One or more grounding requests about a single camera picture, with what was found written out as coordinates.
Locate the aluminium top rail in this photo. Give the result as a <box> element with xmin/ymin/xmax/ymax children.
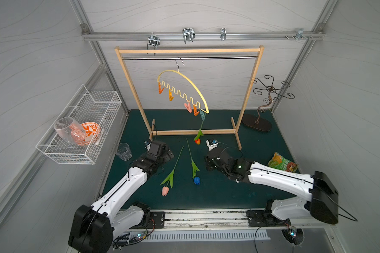
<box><xmin>80</xmin><ymin>24</ymin><xmax>326</xmax><ymax>42</ymax></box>

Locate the metal bracket right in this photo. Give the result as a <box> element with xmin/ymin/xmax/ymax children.
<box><xmin>285</xmin><ymin>28</ymin><xmax>313</xmax><ymax>41</ymax></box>

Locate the white wire basket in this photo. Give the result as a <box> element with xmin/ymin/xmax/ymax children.
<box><xmin>36</xmin><ymin>85</ymin><xmax>121</xmax><ymax>164</ymax></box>

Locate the metal hook left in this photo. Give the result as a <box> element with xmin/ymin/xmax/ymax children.
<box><xmin>147</xmin><ymin>34</ymin><xmax>160</xmax><ymax>50</ymax></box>

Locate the pink clothespin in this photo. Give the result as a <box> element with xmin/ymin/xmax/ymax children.
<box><xmin>184</xmin><ymin>102</ymin><xmax>193</xmax><ymax>113</ymax></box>

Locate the pink artificial tulip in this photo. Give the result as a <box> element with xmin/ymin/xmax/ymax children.
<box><xmin>160</xmin><ymin>147</ymin><xmax>184</xmax><ymax>197</ymax></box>

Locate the blue artificial tulip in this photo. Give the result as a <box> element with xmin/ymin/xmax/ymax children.
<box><xmin>186</xmin><ymin>140</ymin><xmax>201</xmax><ymax>186</ymax></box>

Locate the metal hook small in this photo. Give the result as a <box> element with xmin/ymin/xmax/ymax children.
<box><xmin>220</xmin><ymin>28</ymin><xmax>227</xmax><ymax>41</ymax></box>

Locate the metal hook middle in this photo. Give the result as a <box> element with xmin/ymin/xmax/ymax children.
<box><xmin>182</xmin><ymin>28</ymin><xmax>195</xmax><ymax>44</ymax></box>

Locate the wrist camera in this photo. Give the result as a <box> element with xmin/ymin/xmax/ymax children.
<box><xmin>145</xmin><ymin>140</ymin><xmax>152</xmax><ymax>151</ymax></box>
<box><xmin>206</xmin><ymin>139</ymin><xmax>219</xmax><ymax>151</ymax></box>

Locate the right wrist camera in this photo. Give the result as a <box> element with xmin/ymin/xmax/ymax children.
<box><xmin>206</xmin><ymin>139</ymin><xmax>219</xmax><ymax>151</ymax></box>

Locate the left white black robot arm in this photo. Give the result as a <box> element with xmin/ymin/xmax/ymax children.
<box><xmin>68</xmin><ymin>141</ymin><xmax>174</xmax><ymax>253</ymax></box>

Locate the yellow clip hanger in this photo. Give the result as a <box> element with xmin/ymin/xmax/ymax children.
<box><xmin>157</xmin><ymin>58</ymin><xmax>210</xmax><ymax>114</ymax></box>

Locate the green table mat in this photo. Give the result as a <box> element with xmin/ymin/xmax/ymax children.
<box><xmin>97</xmin><ymin>109</ymin><xmax>308</xmax><ymax>210</ymax></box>

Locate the orange white patterned bowl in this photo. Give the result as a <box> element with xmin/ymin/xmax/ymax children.
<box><xmin>77</xmin><ymin>122</ymin><xmax>102</xmax><ymax>146</ymax></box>

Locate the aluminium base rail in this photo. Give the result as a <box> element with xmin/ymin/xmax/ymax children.
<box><xmin>75</xmin><ymin>208</ymin><xmax>336</xmax><ymax>230</ymax></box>

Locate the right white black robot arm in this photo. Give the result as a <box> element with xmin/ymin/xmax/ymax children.
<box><xmin>204</xmin><ymin>147</ymin><xmax>339</xmax><ymax>225</ymax></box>

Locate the dark metal jewelry stand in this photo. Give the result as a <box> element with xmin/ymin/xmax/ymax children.
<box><xmin>241</xmin><ymin>74</ymin><xmax>295</xmax><ymax>132</ymax></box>

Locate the orange clothespin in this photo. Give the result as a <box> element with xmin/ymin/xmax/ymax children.
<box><xmin>193</xmin><ymin>104</ymin><xmax>199</xmax><ymax>117</ymax></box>
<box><xmin>168</xmin><ymin>90</ymin><xmax>174</xmax><ymax>102</ymax></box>

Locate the teal clothespin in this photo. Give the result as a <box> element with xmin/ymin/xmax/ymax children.
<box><xmin>199</xmin><ymin>110</ymin><xmax>206</xmax><ymax>121</ymax></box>

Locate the clear glass pitcher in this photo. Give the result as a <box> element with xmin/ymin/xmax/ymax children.
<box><xmin>53</xmin><ymin>117</ymin><xmax>86</xmax><ymax>144</ymax></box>

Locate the green snack bag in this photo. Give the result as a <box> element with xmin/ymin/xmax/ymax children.
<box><xmin>268</xmin><ymin>152</ymin><xmax>299</xmax><ymax>173</ymax></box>

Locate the clear drinking glass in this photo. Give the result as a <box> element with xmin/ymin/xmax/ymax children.
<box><xmin>116</xmin><ymin>142</ymin><xmax>132</xmax><ymax>161</ymax></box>

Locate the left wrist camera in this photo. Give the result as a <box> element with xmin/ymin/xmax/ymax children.
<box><xmin>145</xmin><ymin>140</ymin><xmax>152</xmax><ymax>151</ymax></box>

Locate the orange artificial tulip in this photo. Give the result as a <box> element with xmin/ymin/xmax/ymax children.
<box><xmin>193</xmin><ymin>120</ymin><xmax>204</xmax><ymax>145</ymax></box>

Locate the wooden clothes rack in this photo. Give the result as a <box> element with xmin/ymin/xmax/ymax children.
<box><xmin>115</xmin><ymin>45</ymin><xmax>265</xmax><ymax>150</ymax></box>

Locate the orange clothespin end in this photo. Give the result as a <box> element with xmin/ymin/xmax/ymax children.
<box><xmin>158</xmin><ymin>82</ymin><xmax>164</xmax><ymax>94</ymax></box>

